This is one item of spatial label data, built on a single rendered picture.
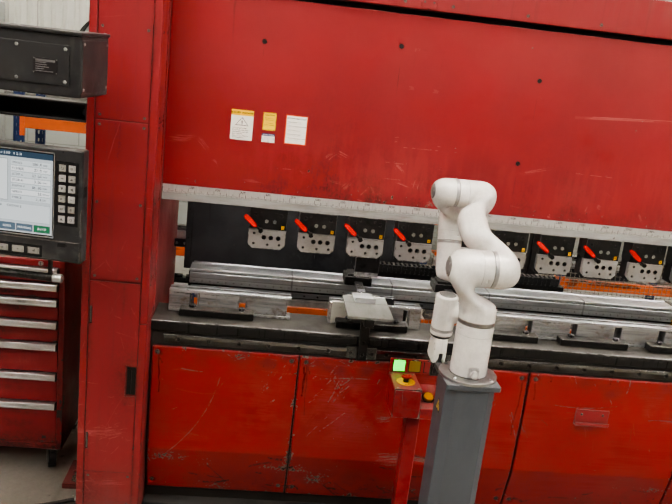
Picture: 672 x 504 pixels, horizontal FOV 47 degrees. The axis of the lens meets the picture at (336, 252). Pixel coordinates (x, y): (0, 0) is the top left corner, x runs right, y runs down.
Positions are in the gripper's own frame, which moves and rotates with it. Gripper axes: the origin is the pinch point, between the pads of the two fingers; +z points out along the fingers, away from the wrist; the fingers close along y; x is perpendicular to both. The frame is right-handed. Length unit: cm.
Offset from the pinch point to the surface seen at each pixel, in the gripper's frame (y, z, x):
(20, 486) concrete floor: -33, 88, -163
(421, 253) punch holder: -36.3, -34.0, -3.4
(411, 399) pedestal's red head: 5.6, 10.0, -8.3
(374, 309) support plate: -21.9, -13.8, -22.2
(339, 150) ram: -41, -72, -42
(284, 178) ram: -40, -59, -62
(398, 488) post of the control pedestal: 4, 52, -7
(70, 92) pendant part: 16, -94, -131
